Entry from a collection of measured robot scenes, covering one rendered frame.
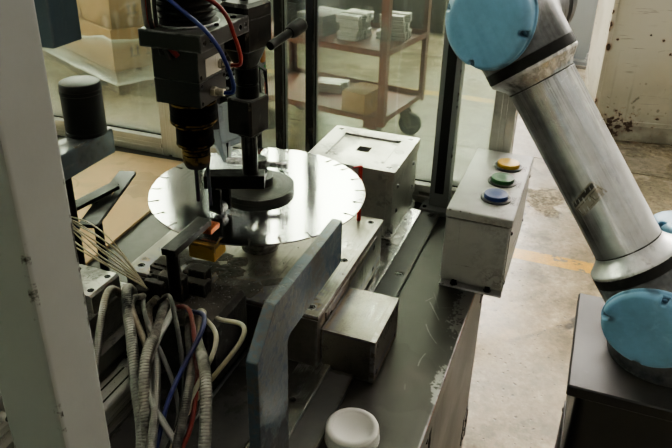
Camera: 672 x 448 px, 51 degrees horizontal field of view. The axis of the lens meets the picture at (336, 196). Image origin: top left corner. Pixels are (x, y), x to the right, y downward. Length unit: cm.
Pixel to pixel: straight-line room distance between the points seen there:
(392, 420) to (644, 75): 328
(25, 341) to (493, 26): 64
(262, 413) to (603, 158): 49
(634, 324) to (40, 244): 73
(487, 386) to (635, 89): 230
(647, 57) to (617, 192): 315
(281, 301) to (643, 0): 338
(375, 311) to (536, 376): 128
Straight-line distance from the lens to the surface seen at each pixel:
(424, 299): 120
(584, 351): 115
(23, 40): 33
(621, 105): 409
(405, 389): 102
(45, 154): 35
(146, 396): 82
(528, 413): 214
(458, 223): 117
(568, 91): 88
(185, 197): 107
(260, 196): 104
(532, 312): 253
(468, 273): 121
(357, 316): 102
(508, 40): 85
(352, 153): 134
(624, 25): 397
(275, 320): 75
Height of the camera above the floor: 143
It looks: 27 degrees down
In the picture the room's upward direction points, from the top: 1 degrees clockwise
